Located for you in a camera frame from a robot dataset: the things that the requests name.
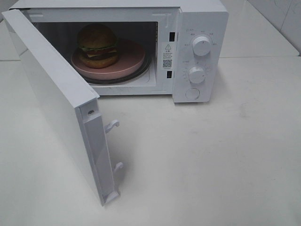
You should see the round white door release button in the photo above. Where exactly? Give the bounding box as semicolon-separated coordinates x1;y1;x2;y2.
185;88;200;100

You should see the pink round plate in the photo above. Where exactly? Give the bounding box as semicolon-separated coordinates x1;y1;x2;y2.
71;39;146;81

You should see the white microwave door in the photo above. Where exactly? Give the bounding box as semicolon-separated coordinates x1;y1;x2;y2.
3;9;123;205

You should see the toy burger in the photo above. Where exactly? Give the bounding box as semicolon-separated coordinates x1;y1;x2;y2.
77;24;119;69

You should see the glass microwave turntable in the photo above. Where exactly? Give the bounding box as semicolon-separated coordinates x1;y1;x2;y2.
82;55;151;85

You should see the lower white microwave knob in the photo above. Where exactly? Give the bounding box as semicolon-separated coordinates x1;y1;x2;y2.
188;67;206;84

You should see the white microwave knob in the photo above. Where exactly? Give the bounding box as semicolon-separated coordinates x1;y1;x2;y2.
188;67;206;84
192;35;212;57

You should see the white microwave oven body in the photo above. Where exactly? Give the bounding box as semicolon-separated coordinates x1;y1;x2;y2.
8;0;229;103

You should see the upper white microwave knob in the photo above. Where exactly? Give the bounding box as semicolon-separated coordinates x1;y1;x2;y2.
192;35;212;57

